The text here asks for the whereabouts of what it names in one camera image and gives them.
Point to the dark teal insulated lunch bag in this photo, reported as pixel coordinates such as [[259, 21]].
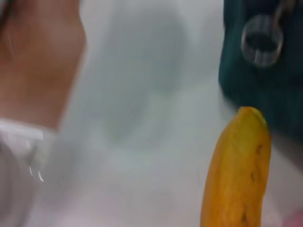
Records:
[[265, 89]]

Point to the pink toy peach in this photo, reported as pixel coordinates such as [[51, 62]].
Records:
[[296, 221]]

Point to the clear plastic container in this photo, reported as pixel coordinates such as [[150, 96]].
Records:
[[14, 165]]

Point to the yellow banana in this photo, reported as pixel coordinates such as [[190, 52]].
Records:
[[236, 177]]

